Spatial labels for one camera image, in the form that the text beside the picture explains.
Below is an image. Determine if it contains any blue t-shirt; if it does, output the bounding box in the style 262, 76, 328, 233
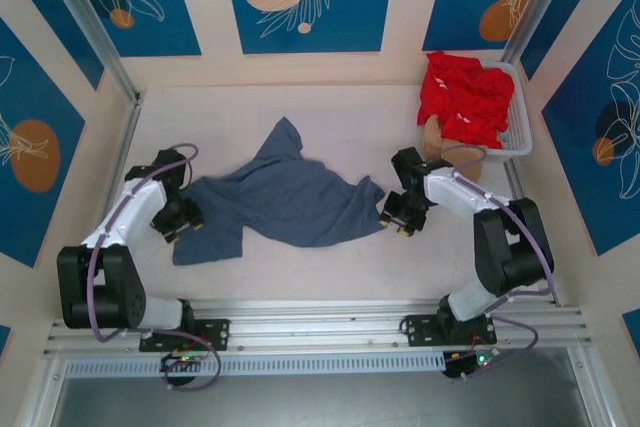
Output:
171, 116, 387, 267

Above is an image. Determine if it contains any brown cardboard box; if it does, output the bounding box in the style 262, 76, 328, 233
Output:
422, 113, 487, 183

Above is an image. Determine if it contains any red t-shirt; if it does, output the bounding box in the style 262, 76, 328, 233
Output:
416, 50, 516, 151

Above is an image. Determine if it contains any white plastic basket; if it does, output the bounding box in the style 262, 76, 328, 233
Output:
478, 60, 534, 157

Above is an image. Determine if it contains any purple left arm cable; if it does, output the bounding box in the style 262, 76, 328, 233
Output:
86, 142, 223, 393

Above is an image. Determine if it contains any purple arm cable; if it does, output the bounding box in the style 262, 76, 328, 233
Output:
438, 143, 557, 384
86, 142, 223, 393

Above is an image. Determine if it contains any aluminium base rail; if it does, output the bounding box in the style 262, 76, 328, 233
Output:
41, 298, 587, 357

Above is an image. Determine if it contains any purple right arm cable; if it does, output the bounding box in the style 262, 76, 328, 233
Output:
438, 143, 557, 384

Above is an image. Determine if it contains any grey slotted cable duct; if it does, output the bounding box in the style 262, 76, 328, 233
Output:
63, 350, 447, 379

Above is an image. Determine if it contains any aluminium frame post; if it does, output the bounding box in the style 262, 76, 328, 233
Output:
501, 0, 570, 64
35, 0, 145, 111

